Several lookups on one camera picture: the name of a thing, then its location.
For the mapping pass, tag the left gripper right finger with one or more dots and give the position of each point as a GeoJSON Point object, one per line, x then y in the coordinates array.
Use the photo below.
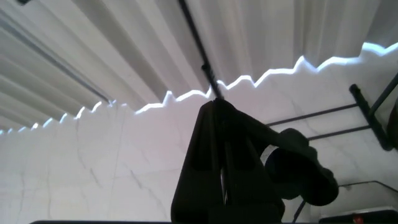
{"type": "Point", "coordinates": [248, 202]}

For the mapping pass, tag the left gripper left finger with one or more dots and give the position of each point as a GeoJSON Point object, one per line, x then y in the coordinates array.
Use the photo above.
{"type": "Point", "coordinates": [199, 186]}

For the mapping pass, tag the black garment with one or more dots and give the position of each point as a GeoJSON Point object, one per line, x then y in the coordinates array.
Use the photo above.
{"type": "Point", "coordinates": [298, 174]}

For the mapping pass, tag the black clothes rack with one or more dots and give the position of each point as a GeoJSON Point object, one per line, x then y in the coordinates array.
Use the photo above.
{"type": "Point", "coordinates": [199, 49]}

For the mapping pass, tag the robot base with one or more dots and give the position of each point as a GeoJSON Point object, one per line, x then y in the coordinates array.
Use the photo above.
{"type": "Point", "coordinates": [373, 217]}

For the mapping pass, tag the white curtain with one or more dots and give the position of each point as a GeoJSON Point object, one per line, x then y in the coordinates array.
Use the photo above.
{"type": "Point", "coordinates": [124, 46]}

